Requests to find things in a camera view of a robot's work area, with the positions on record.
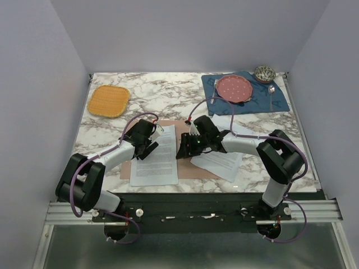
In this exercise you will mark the pink dotted plate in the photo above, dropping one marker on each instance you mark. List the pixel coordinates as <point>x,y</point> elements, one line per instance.
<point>234,89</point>

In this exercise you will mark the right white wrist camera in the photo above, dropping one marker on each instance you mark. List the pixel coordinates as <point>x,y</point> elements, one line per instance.
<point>193,129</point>

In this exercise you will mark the floral patterned bowl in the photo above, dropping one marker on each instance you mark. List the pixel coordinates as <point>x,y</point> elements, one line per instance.
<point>264,74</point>

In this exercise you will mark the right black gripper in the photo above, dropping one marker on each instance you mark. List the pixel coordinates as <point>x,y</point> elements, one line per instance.
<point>184,151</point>

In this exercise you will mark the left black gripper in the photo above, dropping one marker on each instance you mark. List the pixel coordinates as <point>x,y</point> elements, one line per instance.
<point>147,151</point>

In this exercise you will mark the orange woven mat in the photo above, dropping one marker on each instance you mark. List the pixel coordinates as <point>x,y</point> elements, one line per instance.
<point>108,101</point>

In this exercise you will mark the printed paper sheet top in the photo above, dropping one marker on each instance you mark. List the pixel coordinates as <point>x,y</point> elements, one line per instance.
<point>160,166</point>

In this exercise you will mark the blue cloth placemat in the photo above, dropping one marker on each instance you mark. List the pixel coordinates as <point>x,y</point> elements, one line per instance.
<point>259,103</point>

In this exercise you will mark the printed paper stack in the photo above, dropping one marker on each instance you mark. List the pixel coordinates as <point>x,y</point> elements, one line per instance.
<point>224,166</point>

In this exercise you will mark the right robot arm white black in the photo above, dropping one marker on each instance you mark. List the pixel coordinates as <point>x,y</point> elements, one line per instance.
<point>281,157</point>

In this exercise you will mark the silver spoon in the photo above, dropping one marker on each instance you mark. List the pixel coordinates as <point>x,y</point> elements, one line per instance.
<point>271,91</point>

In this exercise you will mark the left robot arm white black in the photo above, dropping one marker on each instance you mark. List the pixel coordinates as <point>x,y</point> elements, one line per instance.
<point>82,180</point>

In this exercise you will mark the black mounting base plate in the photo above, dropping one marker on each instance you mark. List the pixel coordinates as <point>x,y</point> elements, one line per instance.
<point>199,212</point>

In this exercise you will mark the silver fork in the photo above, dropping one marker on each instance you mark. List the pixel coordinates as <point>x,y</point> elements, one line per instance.
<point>214,91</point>

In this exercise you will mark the aluminium rail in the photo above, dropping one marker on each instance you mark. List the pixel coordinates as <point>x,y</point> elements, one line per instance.
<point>318,211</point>

